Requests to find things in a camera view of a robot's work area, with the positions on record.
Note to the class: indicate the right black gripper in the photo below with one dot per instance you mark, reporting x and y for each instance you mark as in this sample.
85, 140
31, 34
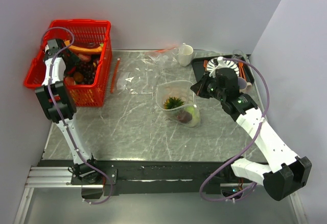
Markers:
199, 88

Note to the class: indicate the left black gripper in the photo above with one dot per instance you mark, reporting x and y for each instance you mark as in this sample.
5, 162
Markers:
74, 61

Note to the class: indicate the polka dot zip bag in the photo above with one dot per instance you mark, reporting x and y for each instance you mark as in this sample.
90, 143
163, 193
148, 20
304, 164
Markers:
180, 89

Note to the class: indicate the toy green cabbage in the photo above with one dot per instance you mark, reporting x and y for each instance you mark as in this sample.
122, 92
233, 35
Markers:
195, 116

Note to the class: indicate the toy dark red fruit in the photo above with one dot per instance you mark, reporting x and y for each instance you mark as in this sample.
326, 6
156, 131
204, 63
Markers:
184, 117

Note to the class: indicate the toy pineapple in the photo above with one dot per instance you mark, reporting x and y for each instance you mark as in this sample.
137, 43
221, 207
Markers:
172, 103

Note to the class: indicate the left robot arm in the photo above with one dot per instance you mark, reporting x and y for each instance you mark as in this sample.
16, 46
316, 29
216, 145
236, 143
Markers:
59, 107

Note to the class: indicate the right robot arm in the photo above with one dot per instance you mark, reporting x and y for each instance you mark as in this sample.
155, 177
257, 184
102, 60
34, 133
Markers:
285, 171

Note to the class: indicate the crumpled clear bag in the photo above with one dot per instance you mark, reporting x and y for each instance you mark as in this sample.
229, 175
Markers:
166, 58

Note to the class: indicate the clear red-zipper bag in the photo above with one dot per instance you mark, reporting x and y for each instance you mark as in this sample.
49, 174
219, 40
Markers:
136, 76

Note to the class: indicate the toy papaya slice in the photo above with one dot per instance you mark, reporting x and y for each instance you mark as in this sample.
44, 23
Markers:
87, 48

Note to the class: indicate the toy peach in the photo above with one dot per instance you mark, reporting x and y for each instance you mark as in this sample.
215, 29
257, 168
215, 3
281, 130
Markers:
84, 57

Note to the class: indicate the toy grapes bunch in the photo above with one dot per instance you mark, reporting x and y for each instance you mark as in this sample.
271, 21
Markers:
88, 70

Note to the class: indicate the black tray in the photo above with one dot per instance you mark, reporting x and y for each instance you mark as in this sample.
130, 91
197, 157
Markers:
199, 69

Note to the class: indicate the orange fork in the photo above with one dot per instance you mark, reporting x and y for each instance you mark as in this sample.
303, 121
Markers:
205, 64

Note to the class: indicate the striped white plate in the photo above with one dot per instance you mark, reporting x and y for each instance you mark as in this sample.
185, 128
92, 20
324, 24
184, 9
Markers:
221, 62

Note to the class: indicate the red plastic basket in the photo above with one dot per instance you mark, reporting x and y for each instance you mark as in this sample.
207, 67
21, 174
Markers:
80, 30

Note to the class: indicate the beige purple mug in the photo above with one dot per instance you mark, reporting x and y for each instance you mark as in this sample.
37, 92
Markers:
245, 87

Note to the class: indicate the orange spoon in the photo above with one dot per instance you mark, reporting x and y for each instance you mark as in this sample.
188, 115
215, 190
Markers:
241, 69

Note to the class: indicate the clear glass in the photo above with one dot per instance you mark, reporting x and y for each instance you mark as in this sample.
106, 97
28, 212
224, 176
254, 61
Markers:
237, 55

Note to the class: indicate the black base frame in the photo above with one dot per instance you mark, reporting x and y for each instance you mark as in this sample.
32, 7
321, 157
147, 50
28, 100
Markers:
144, 177

